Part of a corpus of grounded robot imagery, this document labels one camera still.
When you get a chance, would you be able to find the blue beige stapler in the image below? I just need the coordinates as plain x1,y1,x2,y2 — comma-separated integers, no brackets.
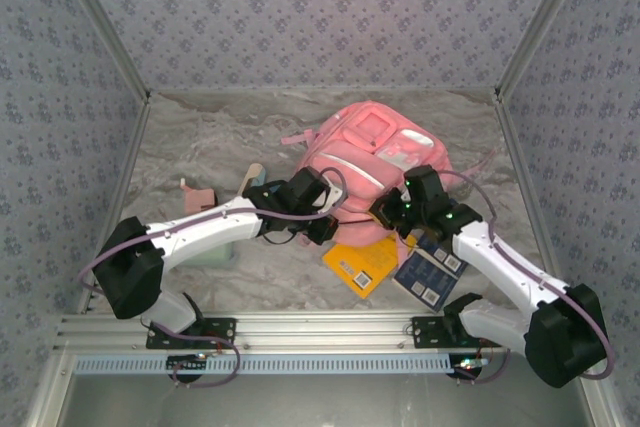
239,162,281,198

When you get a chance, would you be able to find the pink backpack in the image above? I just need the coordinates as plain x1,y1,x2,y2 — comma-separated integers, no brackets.
282,101,496,248

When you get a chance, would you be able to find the navy blue book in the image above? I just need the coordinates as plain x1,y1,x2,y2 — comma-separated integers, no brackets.
399,229,469,274
392,251,462,313

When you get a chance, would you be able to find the yellow book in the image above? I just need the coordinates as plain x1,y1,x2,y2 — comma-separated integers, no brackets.
322,234,401,298

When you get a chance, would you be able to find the small pink box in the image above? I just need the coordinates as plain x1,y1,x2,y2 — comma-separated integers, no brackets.
180,179,217,216

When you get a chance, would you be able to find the mint green pencil case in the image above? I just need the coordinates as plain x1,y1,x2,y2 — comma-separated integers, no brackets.
192,241,237,268

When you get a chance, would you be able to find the small black circuit board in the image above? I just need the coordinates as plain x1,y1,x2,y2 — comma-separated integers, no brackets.
166,354,209,374
448,354,489,379

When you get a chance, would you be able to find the grey metal tray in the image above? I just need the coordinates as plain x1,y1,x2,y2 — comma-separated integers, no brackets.
27,351,616,427

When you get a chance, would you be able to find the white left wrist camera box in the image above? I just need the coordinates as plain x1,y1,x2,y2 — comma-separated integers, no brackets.
319,185,349,213

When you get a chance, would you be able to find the aluminium side rail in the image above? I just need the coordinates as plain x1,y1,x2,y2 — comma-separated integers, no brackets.
77,99,152,316
492,96,572,312

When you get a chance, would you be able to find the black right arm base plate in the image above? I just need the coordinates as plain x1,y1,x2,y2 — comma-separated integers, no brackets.
410,315,504,350

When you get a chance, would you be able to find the aluminium cross rail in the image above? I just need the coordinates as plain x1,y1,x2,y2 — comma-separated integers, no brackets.
52,310,600,354

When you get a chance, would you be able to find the slotted pale blue cable duct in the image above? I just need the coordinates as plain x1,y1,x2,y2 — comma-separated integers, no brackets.
73,352,464,376

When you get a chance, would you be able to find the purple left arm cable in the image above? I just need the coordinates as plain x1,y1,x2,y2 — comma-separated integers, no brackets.
79,166,349,389

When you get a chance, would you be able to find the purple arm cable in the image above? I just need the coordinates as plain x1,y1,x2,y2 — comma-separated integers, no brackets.
79,166,349,389
429,169,615,386

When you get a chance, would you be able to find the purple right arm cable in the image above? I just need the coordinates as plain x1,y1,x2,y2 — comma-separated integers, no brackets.
429,169,615,386

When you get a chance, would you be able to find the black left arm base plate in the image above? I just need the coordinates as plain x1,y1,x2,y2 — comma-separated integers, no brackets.
145,316,238,351

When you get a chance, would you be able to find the aluminium corner post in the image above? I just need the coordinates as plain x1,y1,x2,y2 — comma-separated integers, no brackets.
493,0,597,104
49,0,152,104

